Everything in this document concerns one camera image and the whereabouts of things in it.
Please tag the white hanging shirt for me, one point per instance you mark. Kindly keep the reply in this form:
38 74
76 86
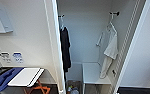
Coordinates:
110 46

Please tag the white wardrobe cabinet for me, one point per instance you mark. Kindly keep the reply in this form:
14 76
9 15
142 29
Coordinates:
84 33

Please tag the black hanging garment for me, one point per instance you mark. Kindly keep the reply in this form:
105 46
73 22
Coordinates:
65 46

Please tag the grey storage bin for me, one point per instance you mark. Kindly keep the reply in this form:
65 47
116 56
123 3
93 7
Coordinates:
77 84

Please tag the black wardrobe hook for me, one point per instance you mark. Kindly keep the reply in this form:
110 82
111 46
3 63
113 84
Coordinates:
115 13
61 15

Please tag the white wardrobe door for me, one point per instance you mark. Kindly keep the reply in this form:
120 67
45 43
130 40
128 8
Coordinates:
54 36
141 50

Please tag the white flat board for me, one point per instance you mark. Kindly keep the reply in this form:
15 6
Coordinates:
26 77

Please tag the white garment hanger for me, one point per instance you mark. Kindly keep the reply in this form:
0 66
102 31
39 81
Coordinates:
62 24

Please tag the blue moulded tray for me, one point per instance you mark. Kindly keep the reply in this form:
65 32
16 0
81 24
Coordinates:
6 77

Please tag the white wall socket plate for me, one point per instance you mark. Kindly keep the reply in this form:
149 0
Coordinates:
5 57

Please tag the wall socket with blue label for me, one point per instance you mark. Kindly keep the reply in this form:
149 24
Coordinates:
17 57

